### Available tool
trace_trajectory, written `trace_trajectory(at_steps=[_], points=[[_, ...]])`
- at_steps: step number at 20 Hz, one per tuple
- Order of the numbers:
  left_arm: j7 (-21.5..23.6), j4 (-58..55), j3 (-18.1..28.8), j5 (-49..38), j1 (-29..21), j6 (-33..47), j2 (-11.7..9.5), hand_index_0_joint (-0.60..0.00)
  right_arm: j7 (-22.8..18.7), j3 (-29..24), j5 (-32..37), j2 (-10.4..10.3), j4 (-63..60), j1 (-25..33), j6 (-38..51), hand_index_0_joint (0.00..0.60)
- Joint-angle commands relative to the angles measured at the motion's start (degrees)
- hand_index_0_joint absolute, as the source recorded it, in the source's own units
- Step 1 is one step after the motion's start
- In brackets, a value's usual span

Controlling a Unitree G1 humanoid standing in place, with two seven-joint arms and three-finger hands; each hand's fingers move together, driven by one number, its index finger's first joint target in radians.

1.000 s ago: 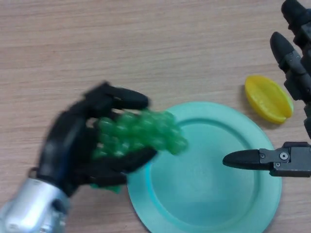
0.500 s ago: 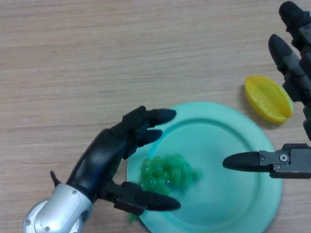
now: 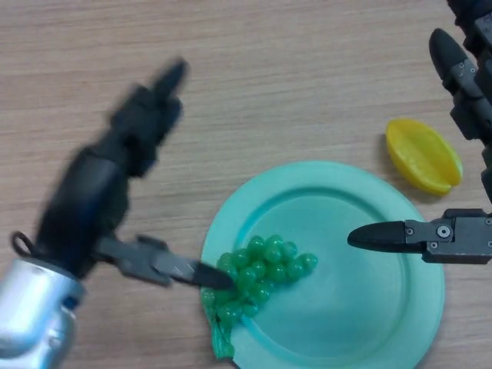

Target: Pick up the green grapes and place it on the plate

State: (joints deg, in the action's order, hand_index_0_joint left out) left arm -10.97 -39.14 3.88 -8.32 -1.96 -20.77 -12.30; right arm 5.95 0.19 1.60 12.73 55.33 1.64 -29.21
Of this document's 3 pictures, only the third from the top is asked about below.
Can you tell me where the yellow starfruit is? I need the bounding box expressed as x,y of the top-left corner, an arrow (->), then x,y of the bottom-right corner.
385,118 -> 464,197

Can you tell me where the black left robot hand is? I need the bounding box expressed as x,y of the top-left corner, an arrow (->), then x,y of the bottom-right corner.
36,57 -> 235,291

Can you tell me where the green grape bunch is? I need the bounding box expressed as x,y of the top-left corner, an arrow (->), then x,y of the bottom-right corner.
200,234 -> 319,361

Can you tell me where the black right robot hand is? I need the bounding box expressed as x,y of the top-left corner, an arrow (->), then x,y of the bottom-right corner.
347,0 -> 492,266

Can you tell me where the teal round plate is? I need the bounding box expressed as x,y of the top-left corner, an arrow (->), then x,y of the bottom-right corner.
200,161 -> 446,369

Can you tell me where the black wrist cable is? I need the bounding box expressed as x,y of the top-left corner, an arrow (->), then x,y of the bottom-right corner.
10,231 -> 39,262

